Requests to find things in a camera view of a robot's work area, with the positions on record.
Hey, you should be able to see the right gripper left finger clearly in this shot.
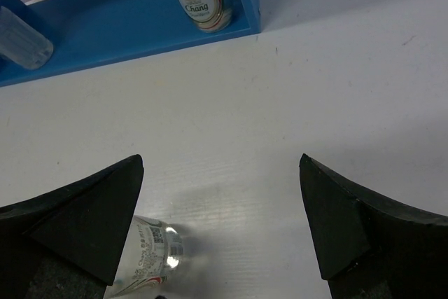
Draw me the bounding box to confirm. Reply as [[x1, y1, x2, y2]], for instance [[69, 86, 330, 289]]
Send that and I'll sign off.
[[1, 154, 144, 298]]

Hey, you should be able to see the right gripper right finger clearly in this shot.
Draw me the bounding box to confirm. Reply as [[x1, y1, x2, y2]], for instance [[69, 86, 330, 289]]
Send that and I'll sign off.
[[299, 155, 447, 298]]

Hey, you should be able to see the Pocari Sweat bottle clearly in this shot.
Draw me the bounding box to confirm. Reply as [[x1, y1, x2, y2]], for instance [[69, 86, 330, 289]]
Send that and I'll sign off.
[[1, 6, 54, 70]]

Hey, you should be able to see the blue and yellow wooden shelf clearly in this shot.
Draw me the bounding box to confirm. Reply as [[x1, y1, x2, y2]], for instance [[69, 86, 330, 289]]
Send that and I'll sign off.
[[1, 0, 261, 86]]

